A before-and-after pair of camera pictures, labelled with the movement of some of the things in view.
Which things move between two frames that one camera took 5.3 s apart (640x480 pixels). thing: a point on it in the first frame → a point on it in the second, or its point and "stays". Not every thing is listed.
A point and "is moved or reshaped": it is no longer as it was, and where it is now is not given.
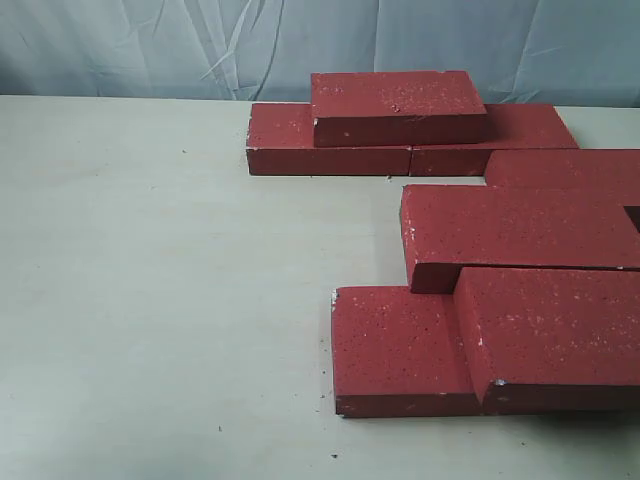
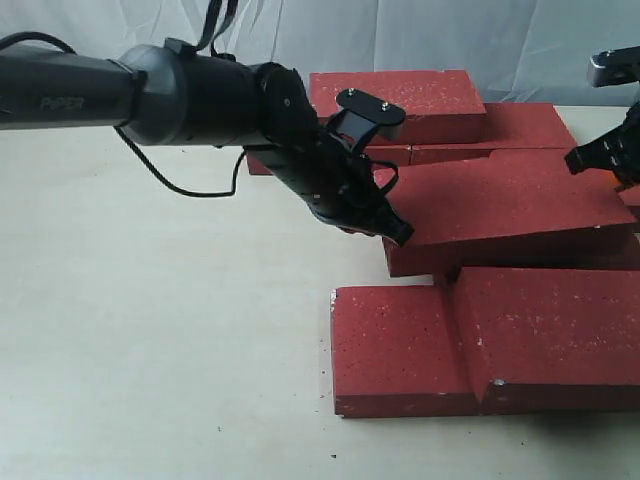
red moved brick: [551, 340] stays
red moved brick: [445, 227] is moved or reshaped
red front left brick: [398, 353] stays
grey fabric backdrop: [558, 52] stays
